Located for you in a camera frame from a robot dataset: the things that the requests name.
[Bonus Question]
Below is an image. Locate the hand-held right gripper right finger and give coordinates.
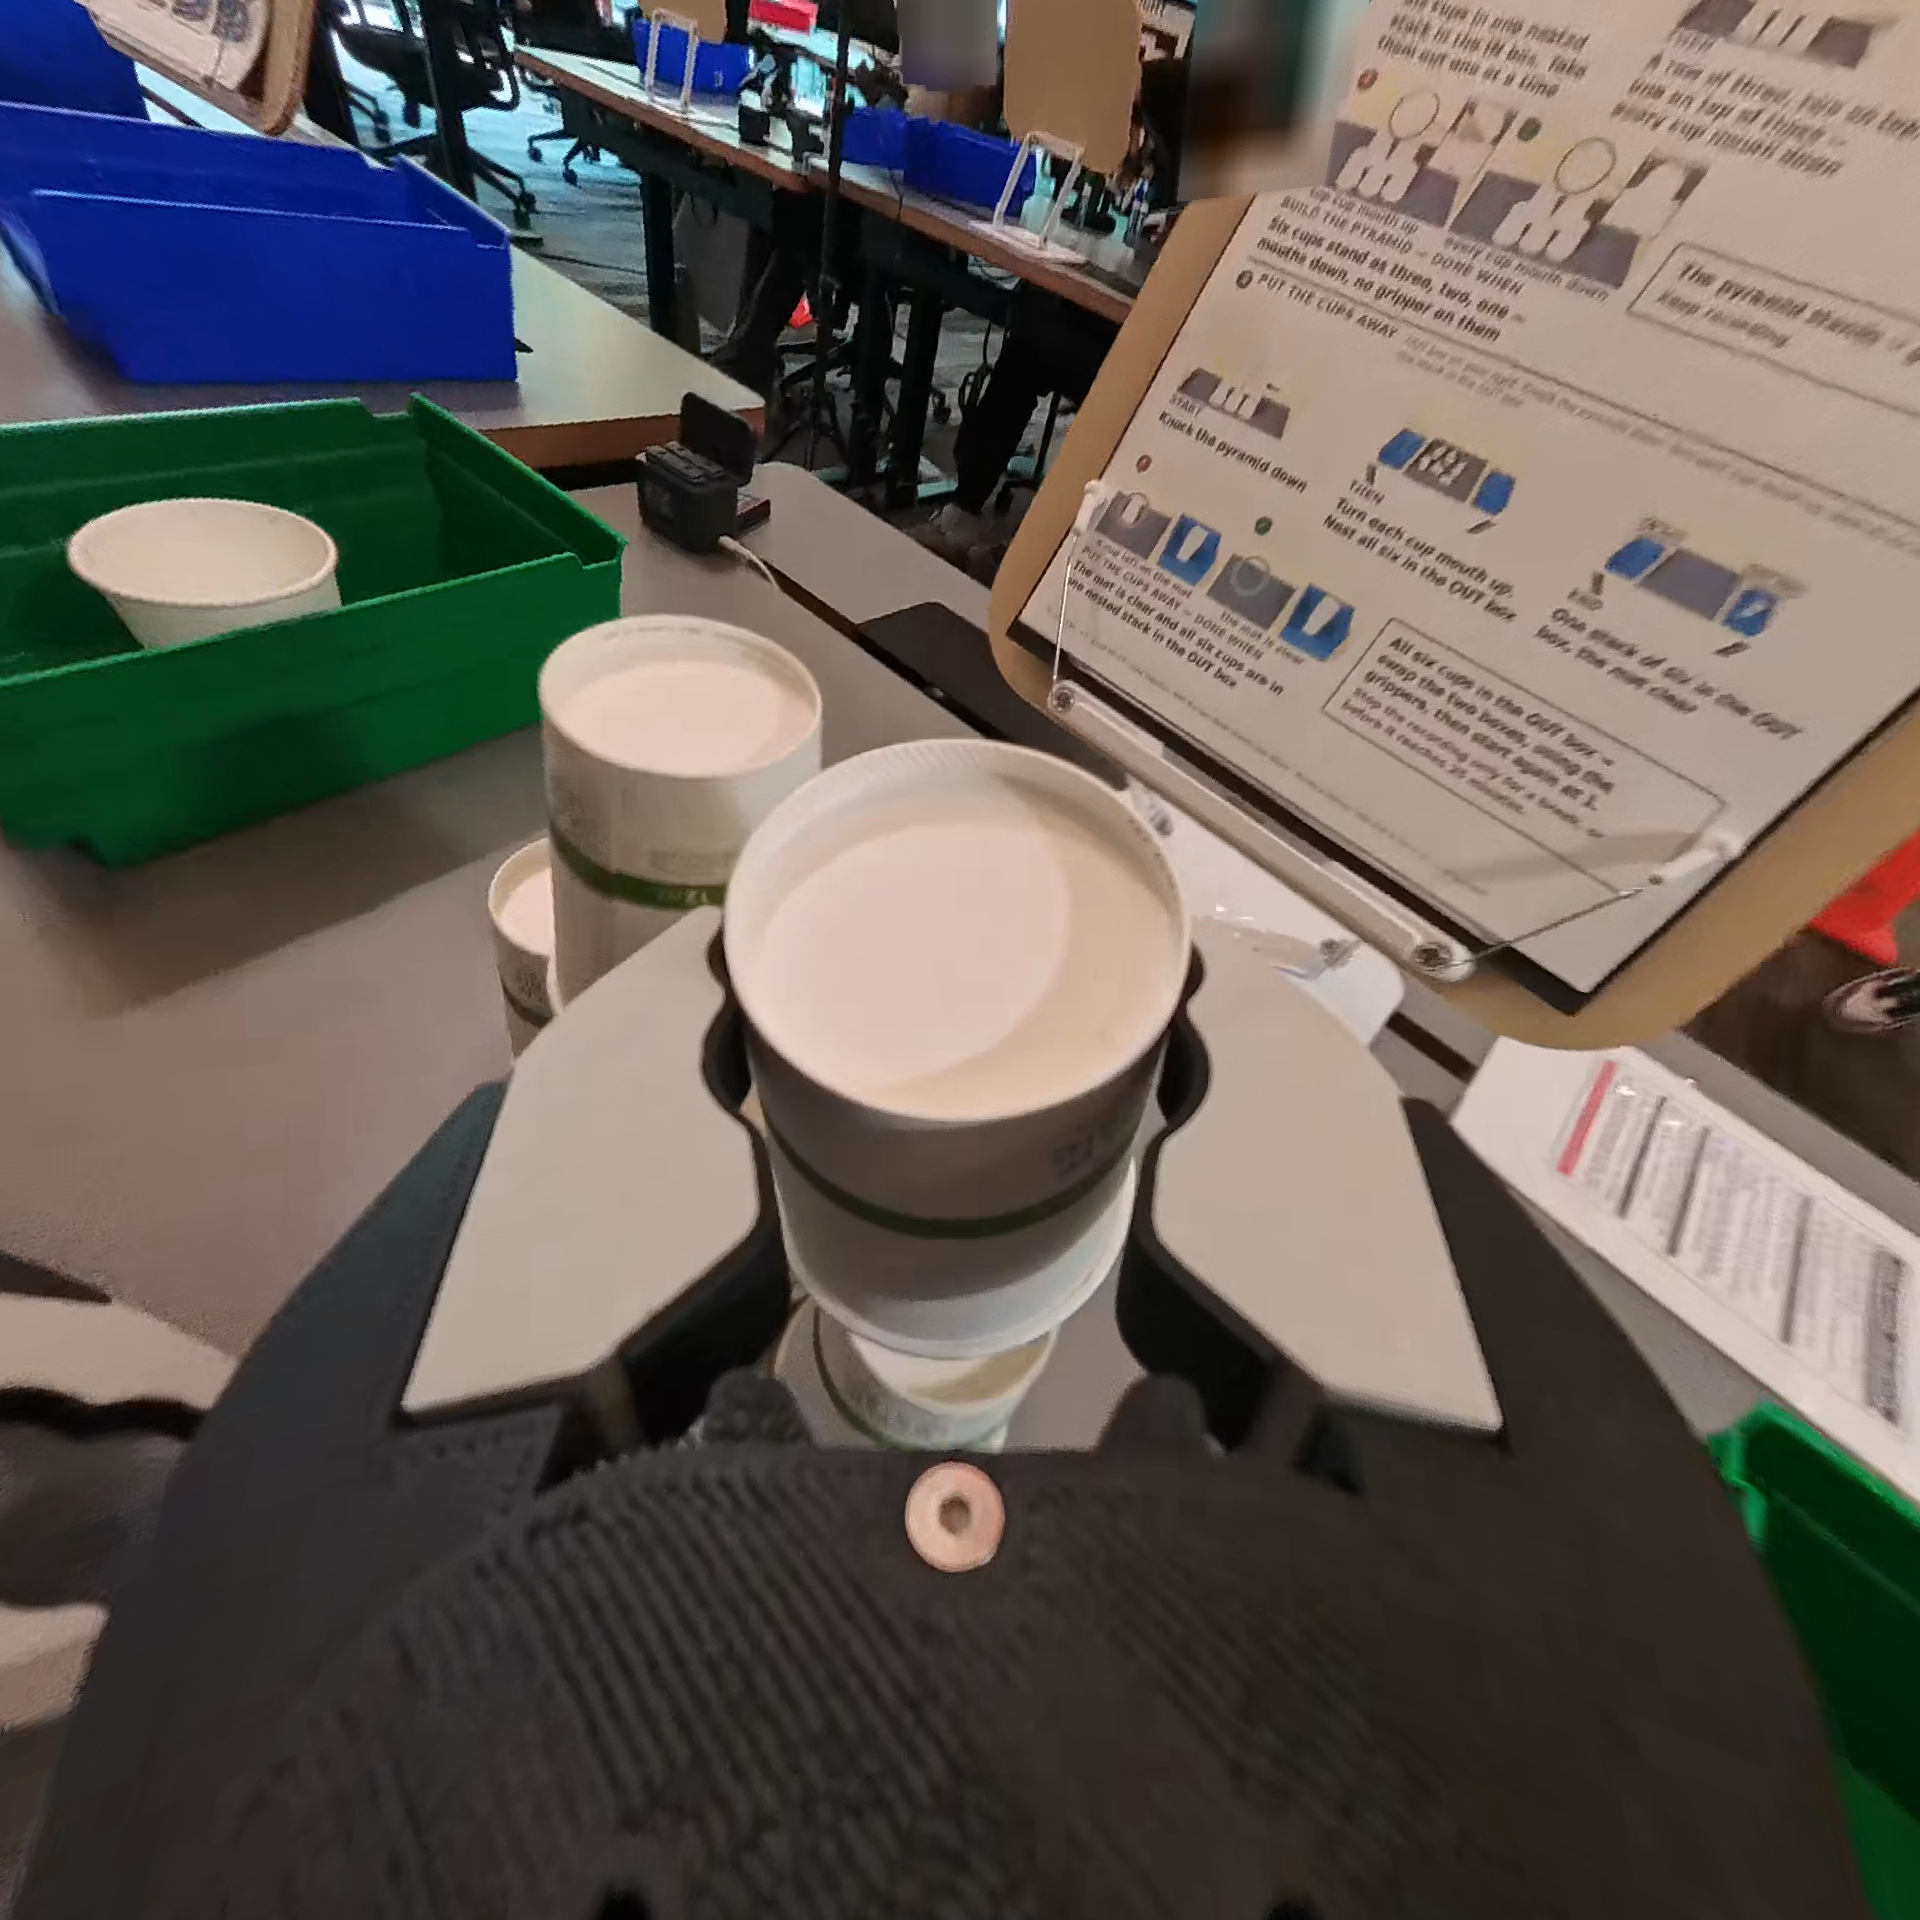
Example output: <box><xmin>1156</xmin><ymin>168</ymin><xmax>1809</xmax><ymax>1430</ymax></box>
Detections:
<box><xmin>1119</xmin><ymin>914</ymin><xmax>1504</xmax><ymax>1465</ymax></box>

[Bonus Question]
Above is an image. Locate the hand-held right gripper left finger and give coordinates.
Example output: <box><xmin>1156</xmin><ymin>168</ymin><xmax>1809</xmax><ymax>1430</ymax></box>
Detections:
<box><xmin>399</xmin><ymin>907</ymin><xmax>799</xmax><ymax>1450</ymax></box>

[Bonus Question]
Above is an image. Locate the white paper cup green band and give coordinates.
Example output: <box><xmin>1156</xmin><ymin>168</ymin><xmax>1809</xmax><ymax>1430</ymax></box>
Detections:
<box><xmin>537</xmin><ymin>615</ymin><xmax>826</xmax><ymax>1008</ymax></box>
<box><xmin>488</xmin><ymin>838</ymin><xmax>561</xmax><ymax>1058</ymax></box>
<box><xmin>67</xmin><ymin>498</ymin><xmax>343</xmax><ymax>650</ymax></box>
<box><xmin>809</xmin><ymin>1305</ymin><xmax>1059</xmax><ymax>1454</ymax></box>
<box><xmin>723</xmin><ymin>738</ymin><xmax>1194</xmax><ymax>1345</ymax></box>

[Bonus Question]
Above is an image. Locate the green plastic bin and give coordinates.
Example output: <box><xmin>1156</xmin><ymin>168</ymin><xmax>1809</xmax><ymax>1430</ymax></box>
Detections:
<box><xmin>1707</xmin><ymin>1402</ymin><xmax>1920</xmax><ymax>1920</ymax></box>
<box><xmin>0</xmin><ymin>393</ymin><xmax>629</xmax><ymax>870</ymax></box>

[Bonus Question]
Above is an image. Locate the grey desk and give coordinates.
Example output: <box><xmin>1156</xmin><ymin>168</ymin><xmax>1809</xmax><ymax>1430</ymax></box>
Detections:
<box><xmin>0</xmin><ymin>463</ymin><xmax>1920</xmax><ymax>1518</ymax></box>

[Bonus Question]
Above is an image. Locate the laminated paper card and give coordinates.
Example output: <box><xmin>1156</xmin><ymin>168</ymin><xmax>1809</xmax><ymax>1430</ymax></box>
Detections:
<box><xmin>1451</xmin><ymin>1037</ymin><xmax>1920</xmax><ymax>1479</ymax></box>

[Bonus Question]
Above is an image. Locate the orange traffic cone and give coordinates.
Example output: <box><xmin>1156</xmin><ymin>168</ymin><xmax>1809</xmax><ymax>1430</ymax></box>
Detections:
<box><xmin>1809</xmin><ymin>879</ymin><xmax>1920</xmax><ymax>970</ymax></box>

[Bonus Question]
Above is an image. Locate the black battery charging case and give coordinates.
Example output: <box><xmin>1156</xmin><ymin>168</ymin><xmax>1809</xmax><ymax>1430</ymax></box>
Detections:
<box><xmin>637</xmin><ymin>393</ymin><xmax>776</xmax><ymax>553</ymax></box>

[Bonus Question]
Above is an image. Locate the printed instruction sheet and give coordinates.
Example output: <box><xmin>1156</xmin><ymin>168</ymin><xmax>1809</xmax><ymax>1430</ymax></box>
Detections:
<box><xmin>1012</xmin><ymin>0</ymin><xmax>1920</xmax><ymax>992</ymax></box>

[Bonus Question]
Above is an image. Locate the grey table wooden edge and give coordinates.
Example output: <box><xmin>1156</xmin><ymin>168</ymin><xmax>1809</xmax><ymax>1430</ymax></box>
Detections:
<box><xmin>0</xmin><ymin>248</ymin><xmax>768</xmax><ymax>472</ymax></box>

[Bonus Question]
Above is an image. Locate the blue plastic bin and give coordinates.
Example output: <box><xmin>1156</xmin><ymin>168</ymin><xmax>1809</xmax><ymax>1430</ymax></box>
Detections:
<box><xmin>0</xmin><ymin>189</ymin><xmax>520</xmax><ymax>385</ymax></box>
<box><xmin>0</xmin><ymin>104</ymin><xmax>505</xmax><ymax>242</ymax></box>
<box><xmin>900</xmin><ymin>113</ymin><xmax>1037</xmax><ymax>213</ymax></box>
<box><xmin>637</xmin><ymin>23</ymin><xmax>752</xmax><ymax>98</ymax></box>

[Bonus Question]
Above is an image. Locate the long wooden edged table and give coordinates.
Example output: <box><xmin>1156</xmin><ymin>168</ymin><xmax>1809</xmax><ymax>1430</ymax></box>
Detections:
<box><xmin>516</xmin><ymin>46</ymin><xmax>1186</xmax><ymax>497</ymax></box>

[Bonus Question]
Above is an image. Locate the plain wooden board stand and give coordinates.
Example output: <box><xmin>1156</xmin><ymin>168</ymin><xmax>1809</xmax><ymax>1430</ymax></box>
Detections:
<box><xmin>1001</xmin><ymin>0</ymin><xmax>1186</xmax><ymax>249</ymax></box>

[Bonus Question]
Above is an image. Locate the wooden stand with picture sheet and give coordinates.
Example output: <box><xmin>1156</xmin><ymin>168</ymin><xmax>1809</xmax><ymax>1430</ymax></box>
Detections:
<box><xmin>83</xmin><ymin>0</ymin><xmax>317</xmax><ymax>137</ymax></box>

